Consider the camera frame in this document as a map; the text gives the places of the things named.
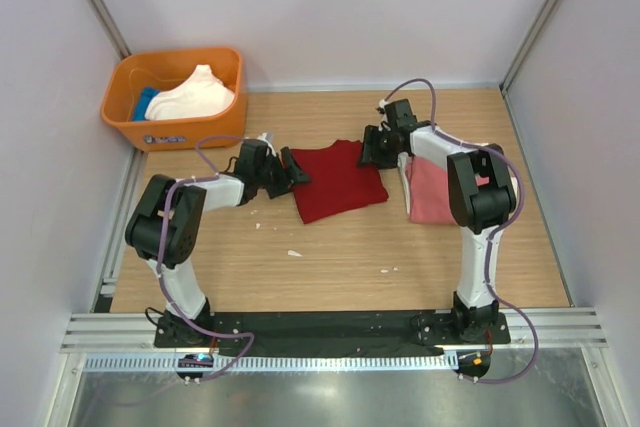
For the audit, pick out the slotted cable duct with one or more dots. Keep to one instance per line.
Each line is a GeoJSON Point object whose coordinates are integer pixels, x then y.
{"type": "Point", "coordinates": [200, 362]}

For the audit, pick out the orange plastic bin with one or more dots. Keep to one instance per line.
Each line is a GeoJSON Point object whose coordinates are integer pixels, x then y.
{"type": "Point", "coordinates": [165, 70]}

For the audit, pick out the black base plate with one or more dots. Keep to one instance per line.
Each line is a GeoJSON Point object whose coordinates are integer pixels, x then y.
{"type": "Point", "coordinates": [329, 334]}

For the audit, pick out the white t shirt in bin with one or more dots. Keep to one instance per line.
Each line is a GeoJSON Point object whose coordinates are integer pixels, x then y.
{"type": "Point", "coordinates": [202, 94]}

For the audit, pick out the dark red t shirt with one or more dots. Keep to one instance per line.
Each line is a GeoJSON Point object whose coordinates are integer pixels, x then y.
{"type": "Point", "coordinates": [338, 183]}

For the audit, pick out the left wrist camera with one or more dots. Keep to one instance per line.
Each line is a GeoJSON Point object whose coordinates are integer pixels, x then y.
{"type": "Point", "coordinates": [267, 138]}

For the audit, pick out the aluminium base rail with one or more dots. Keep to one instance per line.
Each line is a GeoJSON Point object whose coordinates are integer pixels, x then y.
{"type": "Point", "coordinates": [571, 327]}

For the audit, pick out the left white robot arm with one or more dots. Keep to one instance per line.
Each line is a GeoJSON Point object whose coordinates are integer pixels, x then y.
{"type": "Point", "coordinates": [164, 227]}

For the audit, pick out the pink t shirt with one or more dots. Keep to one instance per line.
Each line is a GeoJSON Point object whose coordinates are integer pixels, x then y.
{"type": "Point", "coordinates": [429, 193]}

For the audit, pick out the right aluminium frame post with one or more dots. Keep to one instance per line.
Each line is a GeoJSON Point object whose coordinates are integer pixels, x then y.
{"type": "Point", "coordinates": [540, 22]}

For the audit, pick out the blue t shirt in bin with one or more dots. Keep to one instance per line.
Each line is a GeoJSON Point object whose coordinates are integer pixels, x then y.
{"type": "Point", "coordinates": [147, 95]}

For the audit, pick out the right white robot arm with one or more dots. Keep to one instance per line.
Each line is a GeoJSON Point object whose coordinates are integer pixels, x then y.
{"type": "Point", "coordinates": [481, 198]}

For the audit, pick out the white t shirt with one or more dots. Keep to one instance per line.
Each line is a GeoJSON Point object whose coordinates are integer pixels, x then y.
{"type": "Point", "coordinates": [403, 166]}
{"type": "Point", "coordinates": [202, 94]}

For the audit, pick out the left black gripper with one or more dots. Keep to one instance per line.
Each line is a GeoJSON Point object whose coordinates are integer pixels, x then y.
{"type": "Point", "coordinates": [292, 170]}

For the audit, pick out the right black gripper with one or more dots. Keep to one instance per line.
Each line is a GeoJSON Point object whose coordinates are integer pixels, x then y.
{"type": "Point", "coordinates": [371, 136]}

